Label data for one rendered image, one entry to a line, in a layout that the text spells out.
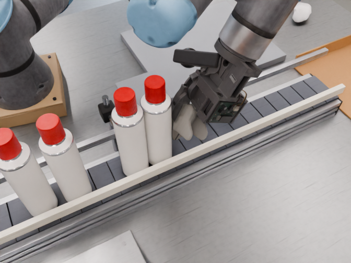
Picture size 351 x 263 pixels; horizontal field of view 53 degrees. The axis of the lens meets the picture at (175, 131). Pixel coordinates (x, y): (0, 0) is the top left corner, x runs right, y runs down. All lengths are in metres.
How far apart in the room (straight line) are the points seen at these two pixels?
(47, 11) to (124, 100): 0.36
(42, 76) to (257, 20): 0.51
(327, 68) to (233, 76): 0.51
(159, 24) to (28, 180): 0.31
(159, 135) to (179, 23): 0.25
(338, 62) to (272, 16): 0.56
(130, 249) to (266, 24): 0.41
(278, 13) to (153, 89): 0.21
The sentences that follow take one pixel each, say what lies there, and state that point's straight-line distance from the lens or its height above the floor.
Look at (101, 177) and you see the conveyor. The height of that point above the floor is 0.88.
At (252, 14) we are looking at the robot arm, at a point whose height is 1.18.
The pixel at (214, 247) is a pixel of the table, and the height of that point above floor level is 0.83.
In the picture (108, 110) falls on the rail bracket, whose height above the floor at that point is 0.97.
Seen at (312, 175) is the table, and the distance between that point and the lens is 0.80.
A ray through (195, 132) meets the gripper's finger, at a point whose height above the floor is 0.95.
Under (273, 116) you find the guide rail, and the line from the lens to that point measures 0.75.
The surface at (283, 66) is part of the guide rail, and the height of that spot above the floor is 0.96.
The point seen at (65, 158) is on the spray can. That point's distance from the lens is 0.56.
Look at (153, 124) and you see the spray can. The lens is 0.59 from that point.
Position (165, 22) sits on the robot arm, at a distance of 0.42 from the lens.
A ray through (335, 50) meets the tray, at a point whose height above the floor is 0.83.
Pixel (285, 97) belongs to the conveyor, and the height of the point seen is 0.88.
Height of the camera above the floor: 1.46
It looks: 51 degrees down
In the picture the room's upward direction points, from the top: straight up
